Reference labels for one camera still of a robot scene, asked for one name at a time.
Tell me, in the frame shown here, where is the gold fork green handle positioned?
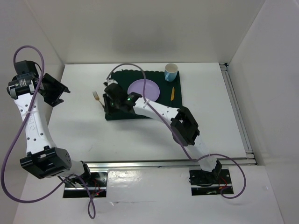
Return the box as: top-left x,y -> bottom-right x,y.
93,91 -> 105,109

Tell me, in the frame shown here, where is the lilac plate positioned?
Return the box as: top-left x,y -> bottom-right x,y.
127,79 -> 160,101

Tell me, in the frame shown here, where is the gold knife green handle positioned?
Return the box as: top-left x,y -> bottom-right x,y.
171,87 -> 175,101

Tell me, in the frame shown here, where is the blue mug white inside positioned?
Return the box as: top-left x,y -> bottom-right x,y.
164,63 -> 178,82

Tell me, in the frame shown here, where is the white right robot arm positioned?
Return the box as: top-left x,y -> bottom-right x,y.
103,79 -> 222,183

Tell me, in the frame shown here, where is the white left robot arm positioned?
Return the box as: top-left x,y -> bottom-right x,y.
7,61 -> 92,186

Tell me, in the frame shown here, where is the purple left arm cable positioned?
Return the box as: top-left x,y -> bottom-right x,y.
0,45 -> 96,219

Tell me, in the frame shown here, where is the aluminium front rail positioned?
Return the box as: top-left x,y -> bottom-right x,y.
85,154 -> 257,170

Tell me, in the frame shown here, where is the aluminium rail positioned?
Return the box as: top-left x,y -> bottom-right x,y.
219,63 -> 255,159
85,154 -> 257,170

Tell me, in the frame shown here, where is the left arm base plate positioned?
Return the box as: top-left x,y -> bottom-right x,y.
63,171 -> 108,198

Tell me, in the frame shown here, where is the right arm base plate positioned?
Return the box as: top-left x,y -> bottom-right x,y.
188,169 -> 234,196

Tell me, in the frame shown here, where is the aluminium right side rail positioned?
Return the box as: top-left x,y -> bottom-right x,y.
219,63 -> 255,159

